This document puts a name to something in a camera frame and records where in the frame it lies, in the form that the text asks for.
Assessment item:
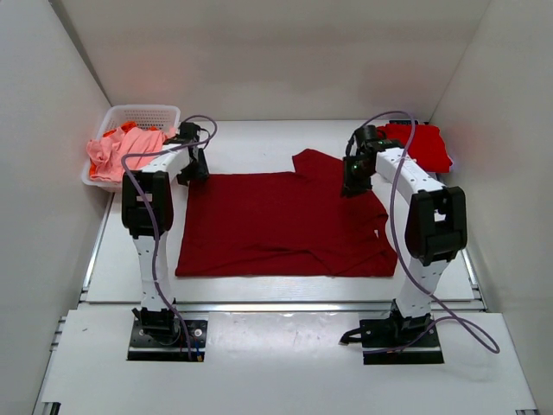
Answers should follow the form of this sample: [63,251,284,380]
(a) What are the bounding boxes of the dark red t-shirt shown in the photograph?
[175,149,397,278]

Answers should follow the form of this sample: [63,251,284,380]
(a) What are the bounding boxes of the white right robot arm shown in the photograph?
[341,124,467,339]

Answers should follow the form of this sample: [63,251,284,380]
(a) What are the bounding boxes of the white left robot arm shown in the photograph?
[121,117,218,349]

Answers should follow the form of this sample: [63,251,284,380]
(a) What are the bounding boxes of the white perforated plastic basket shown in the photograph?
[81,105,181,192]

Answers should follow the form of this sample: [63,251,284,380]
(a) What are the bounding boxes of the orange t-shirt in basket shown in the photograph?
[88,122,160,182]

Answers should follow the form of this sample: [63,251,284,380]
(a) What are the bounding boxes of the bright red folded t-shirt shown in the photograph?
[377,123,453,174]

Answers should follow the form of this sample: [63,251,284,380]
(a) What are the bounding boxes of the pink crumpled t-shirt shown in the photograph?
[86,126,178,184]

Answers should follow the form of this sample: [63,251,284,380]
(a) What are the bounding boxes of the dark blue object at wall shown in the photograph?
[389,119,419,125]

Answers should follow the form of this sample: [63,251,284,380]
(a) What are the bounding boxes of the aluminium table edge rail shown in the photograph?
[461,249,482,300]

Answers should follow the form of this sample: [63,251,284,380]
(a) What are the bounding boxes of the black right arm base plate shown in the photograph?
[339,318,445,366]

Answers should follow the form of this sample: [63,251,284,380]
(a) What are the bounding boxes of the aluminium front rail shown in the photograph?
[77,297,486,313]

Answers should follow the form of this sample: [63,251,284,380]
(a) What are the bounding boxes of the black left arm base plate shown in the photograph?
[127,311,208,363]

